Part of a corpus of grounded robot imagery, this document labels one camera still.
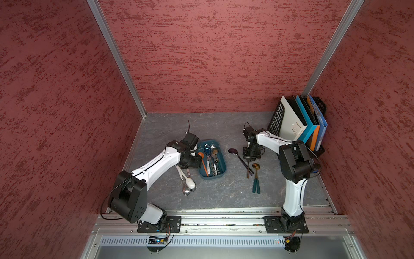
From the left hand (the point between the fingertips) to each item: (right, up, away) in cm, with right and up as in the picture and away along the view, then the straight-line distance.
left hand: (195, 168), depth 84 cm
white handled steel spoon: (-5, -12, +1) cm, 13 cm away
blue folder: (+65, +24, -5) cm, 69 cm away
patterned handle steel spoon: (+12, 0, +9) cm, 15 cm away
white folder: (+51, +23, -3) cm, 56 cm away
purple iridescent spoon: (+24, +7, +15) cm, 29 cm away
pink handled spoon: (-4, -6, +6) cm, 9 cm away
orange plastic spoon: (+3, +4, +14) cm, 15 cm away
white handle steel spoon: (+7, +3, +12) cm, 14 cm away
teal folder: (+57, +22, -8) cm, 62 cm away
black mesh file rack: (+50, +25, +14) cm, 58 cm away
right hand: (+31, +1, +12) cm, 33 cm away
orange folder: (+62, +20, -4) cm, 66 cm away
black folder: (+54, +35, +2) cm, 65 cm away
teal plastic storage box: (+15, +4, +8) cm, 17 cm away
